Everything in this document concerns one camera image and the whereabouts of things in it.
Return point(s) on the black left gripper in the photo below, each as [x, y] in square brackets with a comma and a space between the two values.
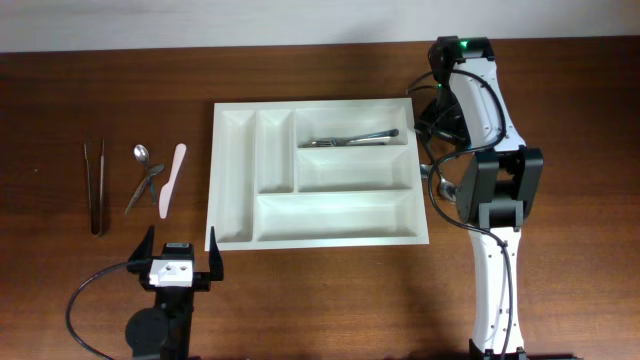
[201, 279]

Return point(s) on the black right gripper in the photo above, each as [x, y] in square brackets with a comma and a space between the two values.
[427, 118]

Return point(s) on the steel fork underneath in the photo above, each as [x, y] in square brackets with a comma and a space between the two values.
[385, 135]

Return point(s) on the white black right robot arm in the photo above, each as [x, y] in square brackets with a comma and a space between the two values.
[497, 190]

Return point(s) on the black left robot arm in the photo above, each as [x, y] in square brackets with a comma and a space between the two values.
[163, 330]

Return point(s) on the steel tweezers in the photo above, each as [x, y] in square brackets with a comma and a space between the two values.
[95, 191]

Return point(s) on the dark steel teaspoon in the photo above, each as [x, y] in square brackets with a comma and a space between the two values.
[149, 174]

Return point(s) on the pink plastic knife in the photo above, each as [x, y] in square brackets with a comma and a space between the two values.
[167, 189]

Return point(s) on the small steel teaspoon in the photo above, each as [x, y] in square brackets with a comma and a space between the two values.
[143, 157]

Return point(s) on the white plastic cutlery tray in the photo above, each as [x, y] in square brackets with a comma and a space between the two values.
[265, 192]

